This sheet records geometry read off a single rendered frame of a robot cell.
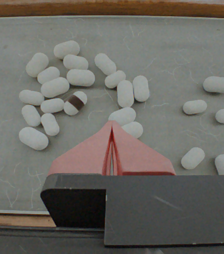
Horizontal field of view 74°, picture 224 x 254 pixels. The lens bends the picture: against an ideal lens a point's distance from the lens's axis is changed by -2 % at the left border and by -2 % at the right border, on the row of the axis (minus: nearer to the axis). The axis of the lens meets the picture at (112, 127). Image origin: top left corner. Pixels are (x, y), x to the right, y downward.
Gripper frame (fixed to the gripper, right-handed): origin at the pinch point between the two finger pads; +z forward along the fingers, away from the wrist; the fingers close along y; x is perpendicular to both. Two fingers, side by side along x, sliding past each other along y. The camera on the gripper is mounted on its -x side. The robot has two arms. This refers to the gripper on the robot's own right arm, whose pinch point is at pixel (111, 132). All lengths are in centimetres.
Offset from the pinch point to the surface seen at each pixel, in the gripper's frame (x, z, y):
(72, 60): -2.8, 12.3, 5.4
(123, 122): 3.0, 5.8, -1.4
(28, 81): -0.1, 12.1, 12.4
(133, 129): 3.3, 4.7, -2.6
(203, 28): -6.6, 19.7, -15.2
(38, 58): -3.2, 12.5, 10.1
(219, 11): -9.0, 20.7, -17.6
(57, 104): 1.5, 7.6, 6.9
